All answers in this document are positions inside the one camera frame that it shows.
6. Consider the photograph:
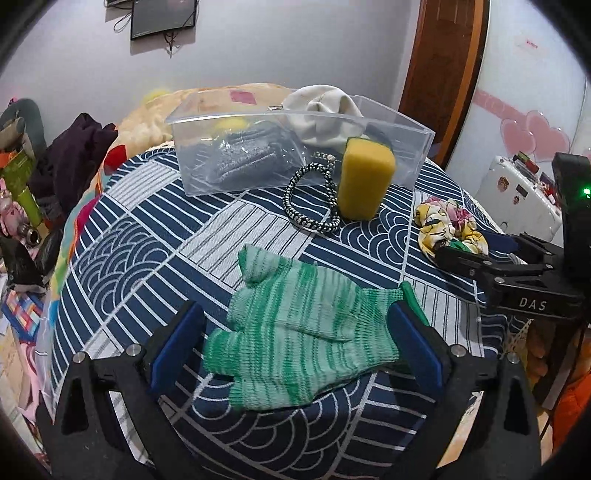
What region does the yellow floral blanket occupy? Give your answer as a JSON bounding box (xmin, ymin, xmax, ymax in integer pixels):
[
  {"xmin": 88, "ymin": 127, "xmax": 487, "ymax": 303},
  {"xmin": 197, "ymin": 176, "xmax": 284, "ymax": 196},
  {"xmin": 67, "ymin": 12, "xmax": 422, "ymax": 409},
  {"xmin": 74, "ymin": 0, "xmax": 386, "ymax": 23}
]
[{"xmin": 104, "ymin": 83, "xmax": 296, "ymax": 155}]

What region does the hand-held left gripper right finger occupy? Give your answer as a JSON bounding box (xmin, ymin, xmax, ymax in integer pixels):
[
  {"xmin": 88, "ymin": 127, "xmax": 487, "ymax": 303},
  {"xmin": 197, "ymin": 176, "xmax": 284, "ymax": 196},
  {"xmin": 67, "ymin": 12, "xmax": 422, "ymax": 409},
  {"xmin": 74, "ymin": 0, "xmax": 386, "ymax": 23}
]
[{"xmin": 387, "ymin": 300, "xmax": 543, "ymax": 480}]

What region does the black plastic bag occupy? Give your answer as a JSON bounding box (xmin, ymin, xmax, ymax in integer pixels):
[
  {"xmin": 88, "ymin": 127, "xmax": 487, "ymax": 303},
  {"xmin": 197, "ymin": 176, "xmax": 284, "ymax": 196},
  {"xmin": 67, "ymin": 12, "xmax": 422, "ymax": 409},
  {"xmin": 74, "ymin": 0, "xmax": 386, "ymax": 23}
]
[{"xmin": 0, "ymin": 226, "xmax": 63, "ymax": 291}]

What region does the green knitted glove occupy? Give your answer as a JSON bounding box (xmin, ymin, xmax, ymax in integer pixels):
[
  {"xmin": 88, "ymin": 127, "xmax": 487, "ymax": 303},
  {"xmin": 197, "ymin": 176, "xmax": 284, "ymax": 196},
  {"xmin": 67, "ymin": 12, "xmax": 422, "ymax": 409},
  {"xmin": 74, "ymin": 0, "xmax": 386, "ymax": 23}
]
[
  {"xmin": 227, "ymin": 244, "xmax": 431, "ymax": 343},
  {"xmin": 202, "ymin": 318, "xmax": 402, "ymax": 411}
]

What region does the white suitcase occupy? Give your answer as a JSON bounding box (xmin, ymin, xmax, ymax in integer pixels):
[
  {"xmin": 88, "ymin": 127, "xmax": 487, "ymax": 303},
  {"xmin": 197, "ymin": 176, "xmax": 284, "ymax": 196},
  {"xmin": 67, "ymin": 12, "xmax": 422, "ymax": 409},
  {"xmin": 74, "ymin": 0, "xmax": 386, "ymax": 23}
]
[{"xmin": 475, "ymin": 155, "xmax": 564, "ymax": 238}]

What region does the person's right hand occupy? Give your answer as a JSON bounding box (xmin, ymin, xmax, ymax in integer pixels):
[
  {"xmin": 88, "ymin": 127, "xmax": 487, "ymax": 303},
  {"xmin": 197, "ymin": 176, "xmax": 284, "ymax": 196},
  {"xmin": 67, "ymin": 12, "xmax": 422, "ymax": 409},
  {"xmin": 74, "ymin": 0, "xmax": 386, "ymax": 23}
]
[{"xmin": 526, "ymin": 318, "xmax": 552, "ymax": 388}]

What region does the brown wooden door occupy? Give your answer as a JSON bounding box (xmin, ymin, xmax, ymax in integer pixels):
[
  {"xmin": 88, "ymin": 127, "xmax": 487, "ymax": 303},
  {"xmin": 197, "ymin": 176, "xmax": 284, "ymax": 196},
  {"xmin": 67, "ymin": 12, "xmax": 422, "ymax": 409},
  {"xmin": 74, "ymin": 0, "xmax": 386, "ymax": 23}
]
[{"xmin": 398, "ymin": 0, "xmax": 490, "ymax": 167}]

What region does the blue patterned bed cover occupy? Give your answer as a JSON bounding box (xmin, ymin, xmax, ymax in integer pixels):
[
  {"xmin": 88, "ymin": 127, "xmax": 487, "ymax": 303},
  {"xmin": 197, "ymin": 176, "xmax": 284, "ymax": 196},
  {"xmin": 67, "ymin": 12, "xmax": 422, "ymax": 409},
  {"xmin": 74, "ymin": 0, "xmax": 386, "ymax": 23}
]
[{"xmin": 48, "ymin": 148, "xmax": 513, "ymax": 467}]

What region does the yellow sponge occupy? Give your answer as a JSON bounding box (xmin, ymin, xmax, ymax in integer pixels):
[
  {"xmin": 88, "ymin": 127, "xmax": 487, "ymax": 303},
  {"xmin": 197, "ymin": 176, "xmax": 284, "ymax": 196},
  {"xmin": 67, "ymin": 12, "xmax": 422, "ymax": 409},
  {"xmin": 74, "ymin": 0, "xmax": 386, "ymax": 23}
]
[{"xmin": 336, "ymin": 136, "xmax": 397, "ymax": 221}]

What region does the floral fabric scrunchie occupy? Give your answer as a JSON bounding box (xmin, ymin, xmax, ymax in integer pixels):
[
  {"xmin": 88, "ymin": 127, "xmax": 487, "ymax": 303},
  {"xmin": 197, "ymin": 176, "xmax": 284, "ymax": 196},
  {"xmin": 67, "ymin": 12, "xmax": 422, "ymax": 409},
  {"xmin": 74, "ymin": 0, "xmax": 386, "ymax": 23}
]
[{"xmin": 414, "ymin": 196, "xmax": 490, "ymax": 258}]

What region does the clear plastic box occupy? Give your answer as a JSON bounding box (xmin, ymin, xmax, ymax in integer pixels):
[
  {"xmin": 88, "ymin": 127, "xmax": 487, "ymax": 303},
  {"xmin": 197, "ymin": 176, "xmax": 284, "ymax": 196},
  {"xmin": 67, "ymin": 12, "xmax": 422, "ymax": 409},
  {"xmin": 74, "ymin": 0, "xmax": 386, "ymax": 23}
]
[{"xmin": 165, "ymin": 87, "xmax": 436, "ymax": 198}]

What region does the pink heart decoration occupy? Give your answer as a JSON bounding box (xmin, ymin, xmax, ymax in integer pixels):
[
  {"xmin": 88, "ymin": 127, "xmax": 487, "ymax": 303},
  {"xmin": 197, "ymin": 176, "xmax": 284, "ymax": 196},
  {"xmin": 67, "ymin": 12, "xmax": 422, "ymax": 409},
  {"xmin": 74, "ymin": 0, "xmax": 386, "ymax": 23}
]
[{"xmin": 501, "ymin": 111, "xmax": 571, "ymax": 158}]

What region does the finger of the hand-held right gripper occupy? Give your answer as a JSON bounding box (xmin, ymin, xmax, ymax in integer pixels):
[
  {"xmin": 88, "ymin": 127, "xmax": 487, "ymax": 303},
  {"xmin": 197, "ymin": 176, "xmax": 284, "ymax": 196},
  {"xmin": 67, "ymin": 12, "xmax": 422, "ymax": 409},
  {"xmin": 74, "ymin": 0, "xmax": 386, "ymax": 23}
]
[
  {"xmin": 485, "ymin": 233, "xmax": 561, "ymax": 265},
  {"xmin": 436, "ymin": 246, "xmax": 527, "ymax": 278}
]

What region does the dark glittery cloth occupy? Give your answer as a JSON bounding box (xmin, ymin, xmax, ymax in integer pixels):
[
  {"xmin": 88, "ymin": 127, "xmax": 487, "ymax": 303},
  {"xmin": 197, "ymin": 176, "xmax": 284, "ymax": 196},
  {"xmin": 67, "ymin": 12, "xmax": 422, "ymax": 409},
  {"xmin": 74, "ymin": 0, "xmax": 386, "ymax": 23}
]
[{"xmin": 210, "ymin": 122, "xmax": 301, "ymax": 183}]

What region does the black white braided rope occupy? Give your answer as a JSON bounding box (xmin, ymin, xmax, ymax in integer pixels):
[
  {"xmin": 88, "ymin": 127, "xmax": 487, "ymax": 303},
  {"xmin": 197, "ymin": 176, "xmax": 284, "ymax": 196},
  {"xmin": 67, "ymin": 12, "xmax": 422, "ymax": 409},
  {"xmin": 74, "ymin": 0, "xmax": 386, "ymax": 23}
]
[{"xmin": 283, "ymin": 152, "xmax": 342, "ymax": 233}]

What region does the green bottle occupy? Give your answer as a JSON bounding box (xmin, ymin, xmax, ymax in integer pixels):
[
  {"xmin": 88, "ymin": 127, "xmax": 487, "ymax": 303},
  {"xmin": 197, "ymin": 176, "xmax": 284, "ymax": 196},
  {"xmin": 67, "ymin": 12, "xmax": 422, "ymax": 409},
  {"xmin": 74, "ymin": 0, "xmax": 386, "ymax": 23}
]
[{"xmin": 2, "ymin": 150, "xmax": 47, "ymax": 232}]

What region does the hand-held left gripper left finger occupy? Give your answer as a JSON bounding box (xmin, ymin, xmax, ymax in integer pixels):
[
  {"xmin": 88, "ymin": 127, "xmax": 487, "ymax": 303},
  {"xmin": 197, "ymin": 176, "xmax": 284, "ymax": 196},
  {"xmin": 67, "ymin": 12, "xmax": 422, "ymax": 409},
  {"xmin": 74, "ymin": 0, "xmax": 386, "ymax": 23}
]
[{"xmin": 37, "ymin": 300, "xmax": 206, "ymax": 480}]

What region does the black wall monitor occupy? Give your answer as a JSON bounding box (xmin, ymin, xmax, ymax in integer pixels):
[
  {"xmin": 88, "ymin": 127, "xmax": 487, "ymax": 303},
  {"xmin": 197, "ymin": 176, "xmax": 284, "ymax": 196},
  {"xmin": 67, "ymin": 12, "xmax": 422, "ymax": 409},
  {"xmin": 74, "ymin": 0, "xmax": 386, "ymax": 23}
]
[{"xmin": 130, "ymin": 0, "xmax": 198, "ymax": 41}]

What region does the dark purple clothing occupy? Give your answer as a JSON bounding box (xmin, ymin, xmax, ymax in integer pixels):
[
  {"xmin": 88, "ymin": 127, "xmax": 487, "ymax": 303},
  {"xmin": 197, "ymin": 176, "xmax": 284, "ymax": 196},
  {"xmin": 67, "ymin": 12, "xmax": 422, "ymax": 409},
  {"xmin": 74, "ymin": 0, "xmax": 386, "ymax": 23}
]
[{"xmin": 39, "ymin": 113, "xmax": 118, "ymax": 217}]

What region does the white knit hat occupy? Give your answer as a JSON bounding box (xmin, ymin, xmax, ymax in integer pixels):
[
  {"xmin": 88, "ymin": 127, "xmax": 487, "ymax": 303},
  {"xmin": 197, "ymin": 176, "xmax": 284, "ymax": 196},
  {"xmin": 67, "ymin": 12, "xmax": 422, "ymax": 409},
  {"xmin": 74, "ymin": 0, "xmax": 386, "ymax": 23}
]
[{"xmin": 281, "ymin": 85, "xmax": 365, "ymax": 148}]

